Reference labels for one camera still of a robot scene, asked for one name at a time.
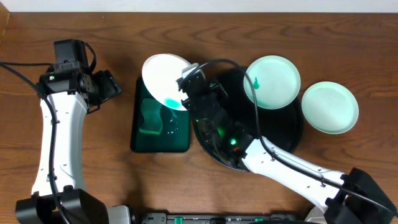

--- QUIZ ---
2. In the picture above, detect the green scrubbing sponge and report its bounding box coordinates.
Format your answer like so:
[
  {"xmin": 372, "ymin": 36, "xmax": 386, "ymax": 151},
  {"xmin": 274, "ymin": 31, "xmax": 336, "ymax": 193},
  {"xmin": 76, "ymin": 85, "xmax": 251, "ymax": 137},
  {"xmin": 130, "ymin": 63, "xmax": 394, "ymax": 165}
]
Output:
[{"xmin": 139, "ymin": 98, "xmax": 163, "ymax": 136}]

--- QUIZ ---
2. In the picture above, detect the white plate with green stain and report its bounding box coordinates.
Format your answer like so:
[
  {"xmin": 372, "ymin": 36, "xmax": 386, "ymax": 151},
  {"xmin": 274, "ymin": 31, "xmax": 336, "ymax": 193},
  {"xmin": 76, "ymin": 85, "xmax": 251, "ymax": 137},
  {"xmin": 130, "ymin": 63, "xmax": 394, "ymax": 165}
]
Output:
[{"xmin": 142, "ymin": 54, "xmax": 190, "ymax": 111}]

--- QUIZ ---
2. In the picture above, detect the pale green back plate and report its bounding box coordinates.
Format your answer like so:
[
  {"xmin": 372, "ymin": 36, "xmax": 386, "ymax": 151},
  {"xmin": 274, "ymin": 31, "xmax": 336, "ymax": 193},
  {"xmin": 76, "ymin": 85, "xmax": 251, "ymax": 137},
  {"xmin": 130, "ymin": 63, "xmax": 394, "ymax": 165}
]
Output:
[{"xmin": 243, "ymin": 55, "xmax": 301, "ymax": 110}]

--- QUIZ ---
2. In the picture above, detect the mint green plate with stain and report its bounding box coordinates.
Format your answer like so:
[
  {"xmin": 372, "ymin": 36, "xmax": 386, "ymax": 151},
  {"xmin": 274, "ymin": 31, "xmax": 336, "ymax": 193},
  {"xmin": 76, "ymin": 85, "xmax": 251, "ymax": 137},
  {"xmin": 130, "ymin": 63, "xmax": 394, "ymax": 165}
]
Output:
[{"xmin": 302, "ymin": 82, "xmax": 359, "ymax": 134}]

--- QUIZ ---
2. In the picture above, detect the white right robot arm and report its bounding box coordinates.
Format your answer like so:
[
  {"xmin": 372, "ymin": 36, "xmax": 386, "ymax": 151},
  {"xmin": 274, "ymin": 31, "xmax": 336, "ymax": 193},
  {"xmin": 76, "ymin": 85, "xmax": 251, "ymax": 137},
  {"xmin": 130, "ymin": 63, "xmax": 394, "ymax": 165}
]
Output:
[{"xmin": 178, "ymin": 78, "xmax": 397, "ymax": 223}]

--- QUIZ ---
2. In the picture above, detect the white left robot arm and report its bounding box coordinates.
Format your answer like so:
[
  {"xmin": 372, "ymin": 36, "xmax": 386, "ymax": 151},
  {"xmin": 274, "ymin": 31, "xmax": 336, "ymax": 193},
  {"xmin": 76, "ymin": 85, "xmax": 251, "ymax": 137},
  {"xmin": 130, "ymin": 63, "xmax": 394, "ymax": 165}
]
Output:
[{"xmin": 16, "ymin": 69, "xmax": 131, "ymax": 223}]

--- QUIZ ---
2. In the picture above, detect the round black serving tray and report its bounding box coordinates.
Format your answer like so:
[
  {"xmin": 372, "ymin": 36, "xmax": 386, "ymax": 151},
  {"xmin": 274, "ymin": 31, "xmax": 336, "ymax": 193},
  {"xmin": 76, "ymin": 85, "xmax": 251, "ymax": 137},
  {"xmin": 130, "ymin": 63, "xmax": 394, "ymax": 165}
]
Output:
[{"xmin": 192, "ymin": 67, "xmax": 304, "ymax": 173}]

